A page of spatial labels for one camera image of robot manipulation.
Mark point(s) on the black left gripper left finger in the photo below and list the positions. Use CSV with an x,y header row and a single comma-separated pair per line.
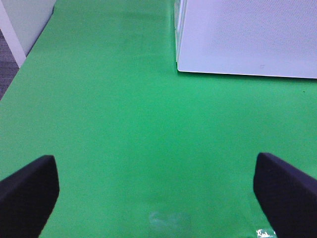
x,y
28,197

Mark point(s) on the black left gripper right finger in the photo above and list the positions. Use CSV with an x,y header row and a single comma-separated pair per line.
x,y
287,197

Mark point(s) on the white microwave door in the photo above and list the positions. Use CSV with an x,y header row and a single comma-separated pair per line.
x,y
247,37

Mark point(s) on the clear tape strip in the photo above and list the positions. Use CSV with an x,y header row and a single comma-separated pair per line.
x,y
265,233

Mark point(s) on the white microwave oven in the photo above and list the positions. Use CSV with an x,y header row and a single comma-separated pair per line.
x,y
247,37

